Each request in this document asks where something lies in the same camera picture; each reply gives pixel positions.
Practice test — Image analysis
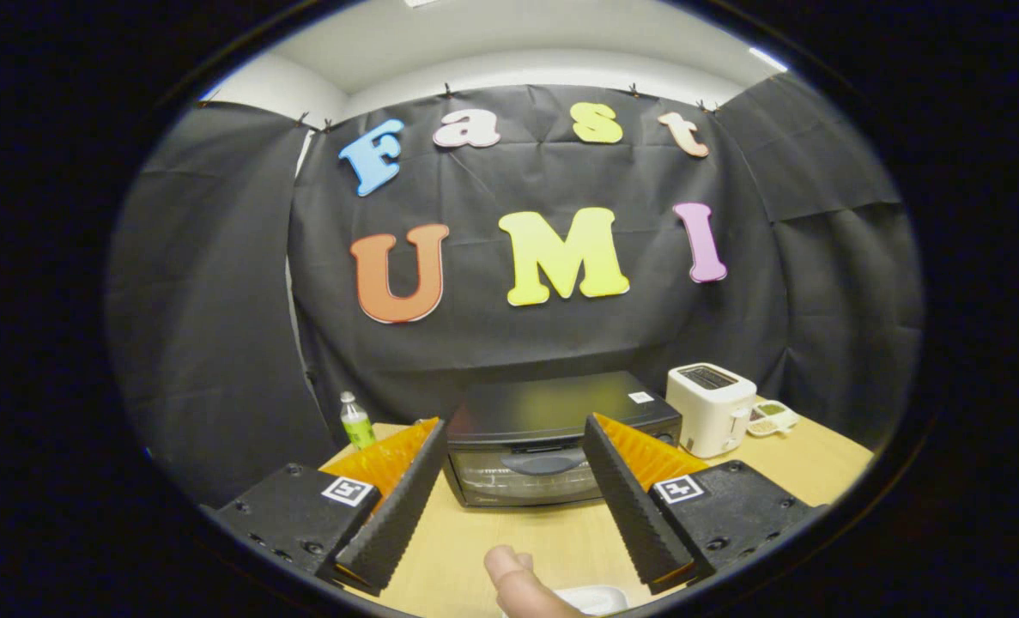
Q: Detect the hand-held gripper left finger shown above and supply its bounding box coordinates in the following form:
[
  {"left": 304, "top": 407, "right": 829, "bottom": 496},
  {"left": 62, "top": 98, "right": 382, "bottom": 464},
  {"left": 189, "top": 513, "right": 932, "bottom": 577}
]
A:
[{"left": 213, "top": 418, "right": 448, "bottom": 596}]

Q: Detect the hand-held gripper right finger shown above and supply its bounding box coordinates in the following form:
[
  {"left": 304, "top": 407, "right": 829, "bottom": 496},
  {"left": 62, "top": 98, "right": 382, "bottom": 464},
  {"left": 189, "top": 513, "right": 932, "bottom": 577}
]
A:
[{"left": 582, "top": 414, "right": 821, "bottom": 595}]

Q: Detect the black toaster oven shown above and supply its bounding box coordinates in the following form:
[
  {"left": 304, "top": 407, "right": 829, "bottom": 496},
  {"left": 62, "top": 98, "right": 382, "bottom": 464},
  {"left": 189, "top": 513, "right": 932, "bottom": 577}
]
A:
[{"left": 442, "top": 371, "right": 683, "bottom": 508}]

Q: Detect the white pop-up toaster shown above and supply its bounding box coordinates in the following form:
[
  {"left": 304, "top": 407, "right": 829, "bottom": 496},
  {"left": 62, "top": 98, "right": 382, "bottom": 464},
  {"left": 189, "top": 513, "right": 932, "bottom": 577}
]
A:
[{"left": 666, "top": 362, "right": 758, "bottom": 459}]

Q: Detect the green label plastic bottle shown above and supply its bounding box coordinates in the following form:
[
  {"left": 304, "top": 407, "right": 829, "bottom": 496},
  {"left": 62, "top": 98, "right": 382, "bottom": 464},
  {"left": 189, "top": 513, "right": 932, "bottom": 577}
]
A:
[{"left": 340, "top": 391, "right": 377, "bottom": 451}]

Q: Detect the white square plate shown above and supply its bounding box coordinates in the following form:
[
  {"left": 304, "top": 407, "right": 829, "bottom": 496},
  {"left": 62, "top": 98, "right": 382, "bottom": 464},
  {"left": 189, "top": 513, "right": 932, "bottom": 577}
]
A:
[{"left": 552, "top": 585, "right": 630, "bottom": 617}]

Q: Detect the divided white snack dish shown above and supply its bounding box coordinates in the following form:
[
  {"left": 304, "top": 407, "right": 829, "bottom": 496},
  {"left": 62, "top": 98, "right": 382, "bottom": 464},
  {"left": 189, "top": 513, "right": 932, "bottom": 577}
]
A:
[{"left": 747, "top": 400, "right": 799, "bottom": 438}]

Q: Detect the black backdrop cloth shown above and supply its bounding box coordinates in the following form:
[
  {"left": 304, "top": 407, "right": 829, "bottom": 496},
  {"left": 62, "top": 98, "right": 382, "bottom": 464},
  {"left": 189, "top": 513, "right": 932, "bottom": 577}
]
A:
[{"left": 106, "top": 73, "right": 924, "bottom": 507}]

